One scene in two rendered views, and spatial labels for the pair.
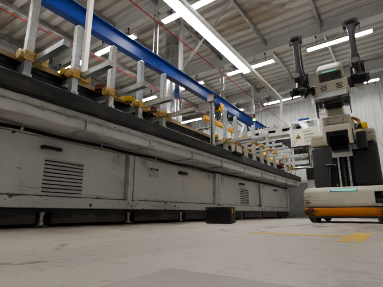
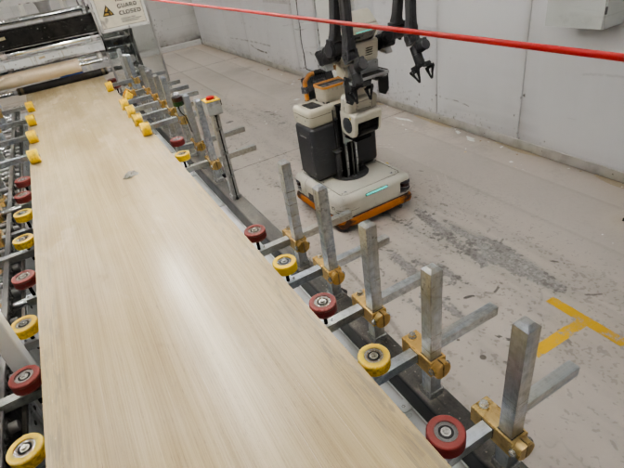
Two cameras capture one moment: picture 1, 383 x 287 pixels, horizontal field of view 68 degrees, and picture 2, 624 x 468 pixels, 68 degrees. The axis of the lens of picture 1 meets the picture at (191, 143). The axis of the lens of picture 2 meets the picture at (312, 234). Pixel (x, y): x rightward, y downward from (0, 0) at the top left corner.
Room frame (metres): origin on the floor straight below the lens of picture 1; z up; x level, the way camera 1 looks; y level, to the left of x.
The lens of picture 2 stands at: (1.25, 1.47, 1.79)
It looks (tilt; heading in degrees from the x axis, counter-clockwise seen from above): 33 degrees down; 301
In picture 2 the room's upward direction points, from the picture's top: 10 degrees counter-clockwise
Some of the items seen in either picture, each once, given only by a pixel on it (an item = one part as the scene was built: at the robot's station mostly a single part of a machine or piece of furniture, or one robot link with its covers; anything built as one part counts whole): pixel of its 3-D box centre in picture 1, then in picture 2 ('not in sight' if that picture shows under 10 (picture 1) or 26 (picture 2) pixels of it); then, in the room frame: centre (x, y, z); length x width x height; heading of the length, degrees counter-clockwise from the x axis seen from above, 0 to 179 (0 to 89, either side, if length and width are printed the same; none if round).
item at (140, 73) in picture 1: (139, 91); (328, 249); (1.86, 0.36, 0.91); 0.04 x 0.04 x 0.48; 55
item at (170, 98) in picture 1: (148, 105); (338, 262); (1.86, 0.30, 0.81); 0.43 x 0.03 x 0.04; 55
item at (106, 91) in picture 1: (113, 94); (370, 308); (1.67, 0.50, 0.81); 0.14 x 0.06 x 0.05; 145
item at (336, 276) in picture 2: (141, 105); (328, 269); (1.87, 0.35, 0.81); 0.14 x 0.06 x 0.05; 145
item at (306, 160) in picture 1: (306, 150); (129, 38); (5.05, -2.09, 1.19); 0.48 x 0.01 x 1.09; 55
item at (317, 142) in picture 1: (344, 156); (338, 129); (2.61, -1.43, 0.59); 0.55 x 0.34 x 0.83; 56
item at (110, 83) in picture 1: (110, 80); (372, 291); (1.65, 0.51, 0.89); 0.04 x 0.04 x 0.48; 55
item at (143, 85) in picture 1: (120, 93); (380, 299); (1.66, 0.44, 0.80); 0.43 x 0.03 x 0.04; 55
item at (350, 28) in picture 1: (352, 42); (410, 2); (2.02, -1.29, 1.40); 0.11 x 0.06 x 0.43; 56
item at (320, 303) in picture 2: (101, 93); (324, 314); (1.77, 0.61, 0.85); 0.08 x 0.08 x 0.11
